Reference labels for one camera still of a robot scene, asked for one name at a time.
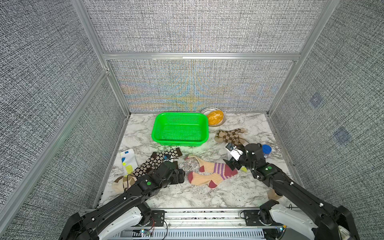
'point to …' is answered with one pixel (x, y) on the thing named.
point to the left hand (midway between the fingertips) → (181, 173)
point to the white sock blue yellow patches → (129, 161)
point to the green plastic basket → (180, 129)
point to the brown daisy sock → (155, 159)
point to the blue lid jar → (266, 150)
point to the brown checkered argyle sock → (231, 136)
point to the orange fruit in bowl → (215, 117)
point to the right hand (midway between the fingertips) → (230, 148)
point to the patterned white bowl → (208, 110)
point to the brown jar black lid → (272, 195)
